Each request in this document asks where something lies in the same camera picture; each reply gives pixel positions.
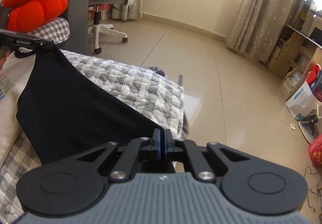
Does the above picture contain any grey star curtain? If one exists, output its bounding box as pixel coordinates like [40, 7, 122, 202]
[225, 0, 304, 63]

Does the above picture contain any black garment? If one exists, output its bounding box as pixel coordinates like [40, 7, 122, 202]
[14, 48, 170, 165]

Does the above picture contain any grey sofa backrest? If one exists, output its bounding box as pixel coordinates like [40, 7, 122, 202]
[59, 0, 88, 55]

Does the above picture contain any wooden desk with shelves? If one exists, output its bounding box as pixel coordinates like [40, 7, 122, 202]
[266, 0, 321, 99]

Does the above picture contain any grey checked quilt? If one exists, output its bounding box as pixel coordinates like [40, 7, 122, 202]
[0, 17, 191, 217]

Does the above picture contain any white paper shopping bag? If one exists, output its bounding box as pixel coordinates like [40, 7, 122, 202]
[285, 63, 322, 120]

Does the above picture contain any white cream garment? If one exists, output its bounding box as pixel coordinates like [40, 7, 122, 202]
[0, 53, 35, 164]

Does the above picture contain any red flower plush cushion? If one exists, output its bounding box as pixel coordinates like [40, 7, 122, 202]
[1, 0, 68, 33]

